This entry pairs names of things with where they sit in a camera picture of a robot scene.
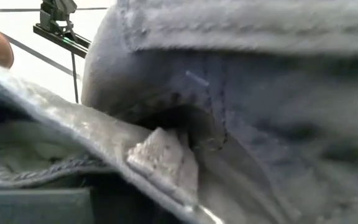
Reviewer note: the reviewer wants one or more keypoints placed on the overhead camera mount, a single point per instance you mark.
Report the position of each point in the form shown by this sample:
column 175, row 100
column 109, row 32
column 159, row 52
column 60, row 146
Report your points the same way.
column 57, row 21

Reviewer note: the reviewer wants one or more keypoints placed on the dark grey trousers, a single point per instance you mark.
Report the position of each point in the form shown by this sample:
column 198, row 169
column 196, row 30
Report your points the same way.
column 244, row 124

